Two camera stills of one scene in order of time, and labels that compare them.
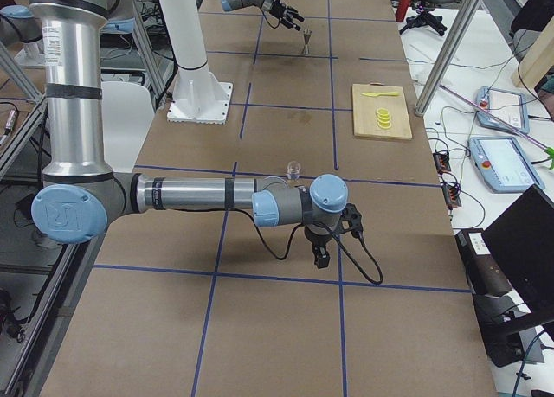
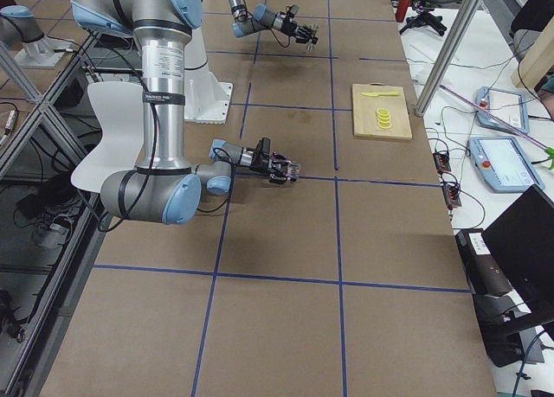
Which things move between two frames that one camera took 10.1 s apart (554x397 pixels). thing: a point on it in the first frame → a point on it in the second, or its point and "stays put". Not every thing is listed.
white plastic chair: x=127 y=116 stays put
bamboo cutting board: x=364 y=109 stays put
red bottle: x=405 y=1 stays put
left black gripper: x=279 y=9 → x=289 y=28
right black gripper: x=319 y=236 → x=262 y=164
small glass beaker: x=293 y=169 stays put
